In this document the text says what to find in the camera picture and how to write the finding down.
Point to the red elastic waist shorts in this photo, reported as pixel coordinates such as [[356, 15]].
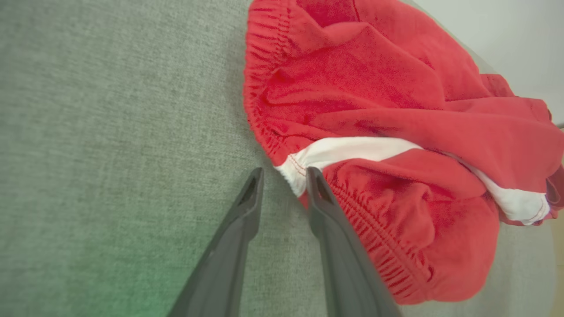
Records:
[[374, 88]]

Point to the grey fabric sofa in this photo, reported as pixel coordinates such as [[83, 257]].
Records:
[[110, 154]]

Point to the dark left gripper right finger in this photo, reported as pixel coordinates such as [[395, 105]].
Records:
[[348, 264]]

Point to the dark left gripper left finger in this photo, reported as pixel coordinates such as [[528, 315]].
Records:
[[224, 264]]

